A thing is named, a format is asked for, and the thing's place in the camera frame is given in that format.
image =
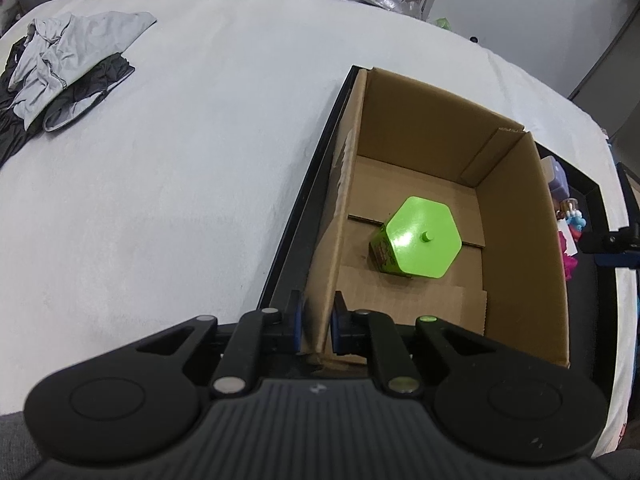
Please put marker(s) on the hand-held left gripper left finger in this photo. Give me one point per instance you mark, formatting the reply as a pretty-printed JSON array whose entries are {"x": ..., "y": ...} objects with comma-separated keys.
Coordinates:
[{"x": 298, "y": 322}]

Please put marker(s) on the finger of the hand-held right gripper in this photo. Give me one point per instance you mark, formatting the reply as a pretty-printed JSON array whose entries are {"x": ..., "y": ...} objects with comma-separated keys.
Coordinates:
[{"x": 607, "y": 242}]

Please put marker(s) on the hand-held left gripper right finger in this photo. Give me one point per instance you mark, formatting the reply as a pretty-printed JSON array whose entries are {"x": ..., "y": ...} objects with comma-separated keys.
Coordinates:
[{"x": 339, "y": 332}]

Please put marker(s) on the brown-haired doll figure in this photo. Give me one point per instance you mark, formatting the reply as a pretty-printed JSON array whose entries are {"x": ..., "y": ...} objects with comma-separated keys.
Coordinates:
[{"x": 570, "y": 260}]

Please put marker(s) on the brown cardboard box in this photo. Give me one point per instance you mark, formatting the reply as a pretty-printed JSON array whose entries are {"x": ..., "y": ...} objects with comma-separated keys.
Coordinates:
[{"x": 520, "y": 240}]

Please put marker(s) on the black tray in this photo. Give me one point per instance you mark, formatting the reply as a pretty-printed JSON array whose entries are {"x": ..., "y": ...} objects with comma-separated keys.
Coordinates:
[{"x": 320, "y": 180}]

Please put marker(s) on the purple block toy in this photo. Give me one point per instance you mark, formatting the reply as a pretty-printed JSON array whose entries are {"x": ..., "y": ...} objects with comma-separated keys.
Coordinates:
[{"x": 557, "y": 180}]

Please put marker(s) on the green hexagonal box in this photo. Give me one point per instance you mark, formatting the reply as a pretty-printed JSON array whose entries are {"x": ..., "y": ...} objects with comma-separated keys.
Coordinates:
[{"x": 422, "y": 240}]

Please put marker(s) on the white bed sheet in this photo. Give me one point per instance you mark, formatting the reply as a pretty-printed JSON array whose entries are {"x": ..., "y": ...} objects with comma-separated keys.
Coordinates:
[{"x": 175, "y": 185}]

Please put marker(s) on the dark grey panel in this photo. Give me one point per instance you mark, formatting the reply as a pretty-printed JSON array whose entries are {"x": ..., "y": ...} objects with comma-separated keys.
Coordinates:
[{"x": 602, "y": 57}]

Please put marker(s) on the small green object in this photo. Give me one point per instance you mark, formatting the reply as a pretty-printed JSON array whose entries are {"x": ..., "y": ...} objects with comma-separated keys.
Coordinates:
[{"x": 442, "y": 22}]

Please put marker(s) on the black garment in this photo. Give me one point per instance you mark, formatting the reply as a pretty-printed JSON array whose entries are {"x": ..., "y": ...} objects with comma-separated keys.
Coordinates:
[{"x": 80, "y": 95}]

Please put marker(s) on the grey garment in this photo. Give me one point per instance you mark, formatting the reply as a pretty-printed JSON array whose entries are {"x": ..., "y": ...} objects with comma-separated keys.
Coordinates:
[{"x": 65, "y": 45}]

